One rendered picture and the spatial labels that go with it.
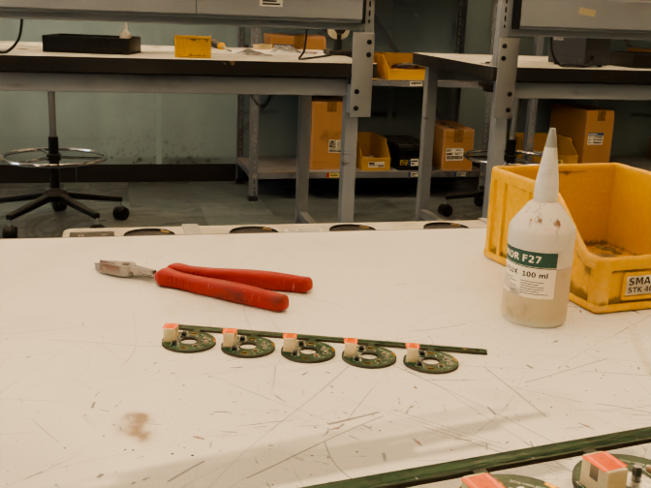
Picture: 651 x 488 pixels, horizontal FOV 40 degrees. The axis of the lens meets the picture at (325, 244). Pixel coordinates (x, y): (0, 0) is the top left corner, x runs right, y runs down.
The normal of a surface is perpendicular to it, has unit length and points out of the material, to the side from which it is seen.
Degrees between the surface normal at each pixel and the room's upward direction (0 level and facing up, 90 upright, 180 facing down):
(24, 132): 90
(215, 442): 0
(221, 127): 90
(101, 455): 0
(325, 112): 91
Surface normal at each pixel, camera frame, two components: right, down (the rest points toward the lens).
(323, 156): 0.25, 0.25
